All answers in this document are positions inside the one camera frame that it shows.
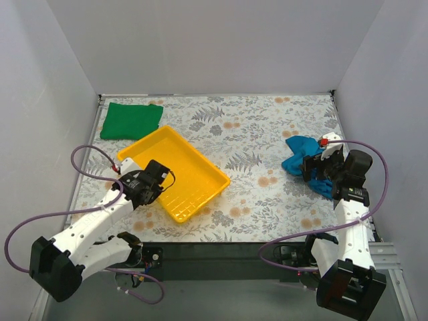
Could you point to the yellow plastic tray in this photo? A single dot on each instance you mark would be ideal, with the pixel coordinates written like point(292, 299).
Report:
point(196, 179)

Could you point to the blue t shirt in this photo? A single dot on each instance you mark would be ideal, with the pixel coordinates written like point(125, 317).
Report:
point(302, 146)

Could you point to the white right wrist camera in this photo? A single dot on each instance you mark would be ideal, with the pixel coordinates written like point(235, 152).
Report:
point(330, 143)

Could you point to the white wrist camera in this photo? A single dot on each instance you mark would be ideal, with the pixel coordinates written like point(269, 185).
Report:
point(330, 143)
point(126, 166)

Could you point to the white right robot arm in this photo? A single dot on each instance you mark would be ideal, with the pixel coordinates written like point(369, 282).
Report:
point(349, 283)

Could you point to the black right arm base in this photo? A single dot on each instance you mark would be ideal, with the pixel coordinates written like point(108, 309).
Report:
point(300, 255)

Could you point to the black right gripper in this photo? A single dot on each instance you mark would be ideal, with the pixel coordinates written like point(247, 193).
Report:
point(312, 168)

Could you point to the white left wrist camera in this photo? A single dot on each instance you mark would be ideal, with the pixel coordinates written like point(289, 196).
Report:
point(126, 166)

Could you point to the green folded t shirt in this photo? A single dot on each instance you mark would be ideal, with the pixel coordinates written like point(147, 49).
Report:
point(130, 122)

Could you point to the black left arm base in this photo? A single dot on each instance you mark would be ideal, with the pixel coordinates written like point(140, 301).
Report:
point(141, 256)

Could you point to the floral patterned table mat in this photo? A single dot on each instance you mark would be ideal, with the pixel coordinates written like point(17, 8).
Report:
point(245, 137)

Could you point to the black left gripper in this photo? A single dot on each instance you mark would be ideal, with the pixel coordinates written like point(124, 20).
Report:
point(147, 195)

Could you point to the aluminium frame rail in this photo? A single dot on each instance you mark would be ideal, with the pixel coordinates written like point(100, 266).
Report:
point(384, 256)

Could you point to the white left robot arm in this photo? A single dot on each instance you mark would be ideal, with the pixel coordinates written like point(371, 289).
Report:
point(60, 264)

